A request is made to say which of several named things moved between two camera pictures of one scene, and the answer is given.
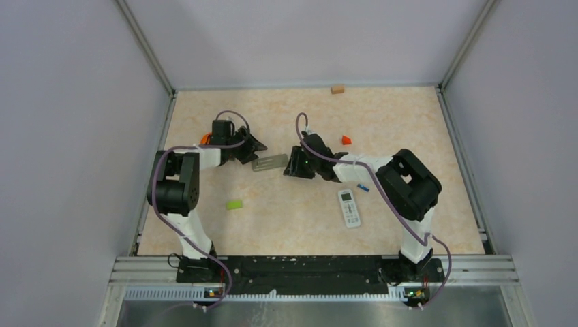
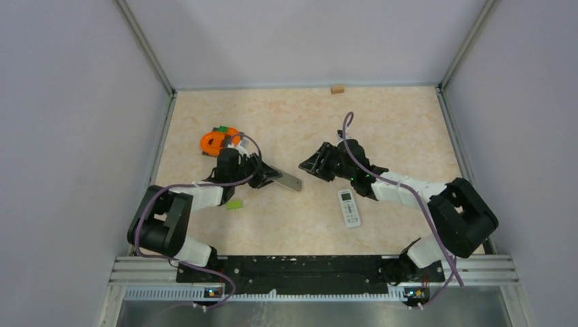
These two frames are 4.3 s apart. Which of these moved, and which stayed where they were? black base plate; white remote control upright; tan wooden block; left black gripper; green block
Moved: left black gripper
Stayed: tan wooden block; black base plate; green block; white remote control upright
